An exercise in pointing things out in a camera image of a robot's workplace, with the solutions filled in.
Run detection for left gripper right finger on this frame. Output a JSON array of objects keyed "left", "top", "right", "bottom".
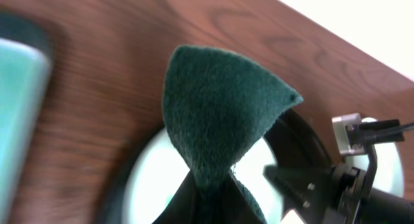
[{"left": 219, "top": 175, "right": 263, "bottom": 224}]

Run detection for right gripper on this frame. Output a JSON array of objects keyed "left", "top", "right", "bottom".
[{"left": 263, "top": 145, "right": 378, "bottom": 224}]

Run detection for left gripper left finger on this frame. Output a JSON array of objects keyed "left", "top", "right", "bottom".
[{"left": 153, "top": 171, "right": 197, "bottom": 224}]

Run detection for mint green plate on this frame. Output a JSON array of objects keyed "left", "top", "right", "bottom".
[{"left": 342, "top": 117, "right": 405, "bottom": 199}]

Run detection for green and yellow sponge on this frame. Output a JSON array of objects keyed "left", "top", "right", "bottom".
[{"left": 162, "top": 45, "right": 303, "bottom": 223}]

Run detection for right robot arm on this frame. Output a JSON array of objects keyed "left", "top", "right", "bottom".
[{"left": 264, "top": 146, "right": 413, "bottom": 224}]

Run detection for black round tray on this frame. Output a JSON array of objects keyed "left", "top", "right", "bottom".
[{"left": 93, "top": 109, "right": 332, "bottom": 224}]

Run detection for white plate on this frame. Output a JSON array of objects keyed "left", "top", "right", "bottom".
[{"left": 121, "top": 126, "right": 307, "bottom": 224}]

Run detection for white rectangular water dish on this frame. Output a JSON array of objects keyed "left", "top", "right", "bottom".
[{"left": 1, "top": 38, "right": 52, "bottom": 223}]

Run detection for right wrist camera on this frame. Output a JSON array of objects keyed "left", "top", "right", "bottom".
[{"left": 331, "top": 113, "right": 366, "bottom": 157}]

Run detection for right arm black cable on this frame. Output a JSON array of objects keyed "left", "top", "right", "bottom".
[{"left": 349, "top": 118, "right": 414, "bottom": 146}]

